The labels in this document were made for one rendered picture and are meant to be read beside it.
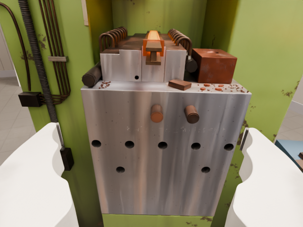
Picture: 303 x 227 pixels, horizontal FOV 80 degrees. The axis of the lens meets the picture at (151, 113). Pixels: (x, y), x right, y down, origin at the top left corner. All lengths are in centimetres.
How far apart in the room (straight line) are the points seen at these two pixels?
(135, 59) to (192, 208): 50
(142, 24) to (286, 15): 54
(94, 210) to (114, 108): 74
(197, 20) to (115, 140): 67
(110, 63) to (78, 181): 62
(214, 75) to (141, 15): 54
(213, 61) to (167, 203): 45
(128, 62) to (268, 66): 45
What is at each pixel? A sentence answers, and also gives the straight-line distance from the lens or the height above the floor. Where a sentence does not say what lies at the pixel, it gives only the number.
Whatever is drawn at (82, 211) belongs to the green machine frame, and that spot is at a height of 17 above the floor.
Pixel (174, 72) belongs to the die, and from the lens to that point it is 46.
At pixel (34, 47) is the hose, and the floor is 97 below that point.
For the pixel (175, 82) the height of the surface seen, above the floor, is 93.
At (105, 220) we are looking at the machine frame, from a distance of 75.
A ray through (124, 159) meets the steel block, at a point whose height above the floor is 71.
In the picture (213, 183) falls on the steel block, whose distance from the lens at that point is 60.
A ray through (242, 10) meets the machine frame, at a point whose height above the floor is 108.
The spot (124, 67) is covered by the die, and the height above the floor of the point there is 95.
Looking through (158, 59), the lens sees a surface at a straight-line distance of 36.
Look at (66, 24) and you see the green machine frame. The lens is 63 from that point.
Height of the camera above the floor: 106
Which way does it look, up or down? 28 degrees down
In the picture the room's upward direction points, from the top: 2 degrees clockwise
